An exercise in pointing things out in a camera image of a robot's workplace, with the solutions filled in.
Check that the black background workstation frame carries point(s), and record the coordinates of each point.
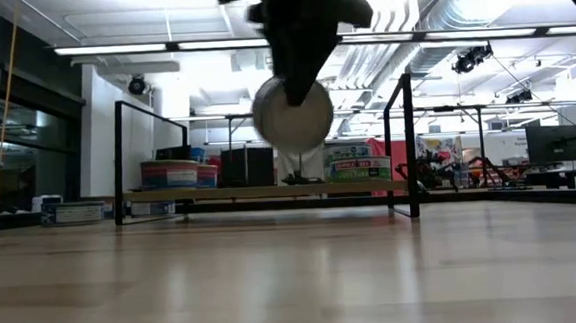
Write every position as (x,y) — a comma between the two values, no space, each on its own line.
(457,107)

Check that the black ceiling dome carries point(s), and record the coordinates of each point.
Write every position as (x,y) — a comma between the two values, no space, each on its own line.
(136,85)

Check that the red partition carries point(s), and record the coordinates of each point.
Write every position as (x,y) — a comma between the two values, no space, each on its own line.
(400,169)

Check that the white cloth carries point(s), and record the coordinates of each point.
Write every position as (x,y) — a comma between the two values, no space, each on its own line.
(296,168)

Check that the black background monitor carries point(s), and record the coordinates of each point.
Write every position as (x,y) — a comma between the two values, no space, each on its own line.
(553,143)

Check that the black cabinet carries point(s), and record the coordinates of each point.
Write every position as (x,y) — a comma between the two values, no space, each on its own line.
(247,166)

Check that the black ceiling camera rig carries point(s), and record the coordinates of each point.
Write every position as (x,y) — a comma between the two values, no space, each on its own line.
(518,96)
(472,58)

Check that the silver ventilation duct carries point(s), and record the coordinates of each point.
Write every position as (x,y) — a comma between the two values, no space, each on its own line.
(459,16)

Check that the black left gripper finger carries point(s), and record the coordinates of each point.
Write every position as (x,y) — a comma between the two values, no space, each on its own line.
(304,65)

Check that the small white object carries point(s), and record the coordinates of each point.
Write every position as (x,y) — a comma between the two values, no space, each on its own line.
(45,201)

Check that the colourful poster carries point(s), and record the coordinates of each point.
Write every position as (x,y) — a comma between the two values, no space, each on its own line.
(437,147)

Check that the long ceiling light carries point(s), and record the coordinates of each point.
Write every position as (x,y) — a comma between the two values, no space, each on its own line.
(111,49)
(480,33)

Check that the wooden shelf with black legs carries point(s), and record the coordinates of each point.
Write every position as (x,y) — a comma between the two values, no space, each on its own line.
(270,191)

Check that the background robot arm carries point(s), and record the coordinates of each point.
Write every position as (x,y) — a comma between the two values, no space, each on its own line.
(489,171)

